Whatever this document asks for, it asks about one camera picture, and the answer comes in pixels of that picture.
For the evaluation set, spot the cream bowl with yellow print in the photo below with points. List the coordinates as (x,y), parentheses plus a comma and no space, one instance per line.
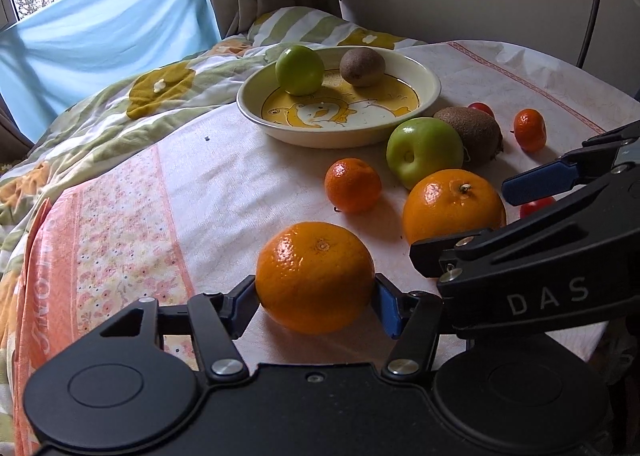
(340,123)

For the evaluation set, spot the pink floral tablecloth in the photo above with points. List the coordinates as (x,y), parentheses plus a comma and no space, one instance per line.
(225,176)

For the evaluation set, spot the brown kiwi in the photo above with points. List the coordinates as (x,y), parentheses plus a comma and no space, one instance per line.
(477,133)
(362,67)

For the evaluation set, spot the red tomato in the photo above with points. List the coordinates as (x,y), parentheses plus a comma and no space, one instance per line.
(535,207)
(481,109)

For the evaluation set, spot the thin grey pole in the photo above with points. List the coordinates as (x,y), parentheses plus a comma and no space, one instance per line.
(595,1)

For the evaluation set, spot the large orange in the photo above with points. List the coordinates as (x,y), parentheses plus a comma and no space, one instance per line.
(450,208)
(315,281)

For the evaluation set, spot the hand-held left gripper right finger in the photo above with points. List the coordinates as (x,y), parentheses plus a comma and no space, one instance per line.
(387,310)

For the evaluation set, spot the green apple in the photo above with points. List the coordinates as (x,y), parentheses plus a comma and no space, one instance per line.
(300,70)
(425,148)

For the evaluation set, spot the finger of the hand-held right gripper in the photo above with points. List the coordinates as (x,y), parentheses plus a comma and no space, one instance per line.
(500,246)
(540,183)

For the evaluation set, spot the light blue window cloth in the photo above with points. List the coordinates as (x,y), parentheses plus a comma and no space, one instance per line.
(100,36)

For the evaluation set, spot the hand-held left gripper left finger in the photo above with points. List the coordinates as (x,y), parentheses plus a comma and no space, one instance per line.
(244,303)

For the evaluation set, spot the small mandarin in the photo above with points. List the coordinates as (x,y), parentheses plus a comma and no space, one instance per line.
(530,130)
(352,186)

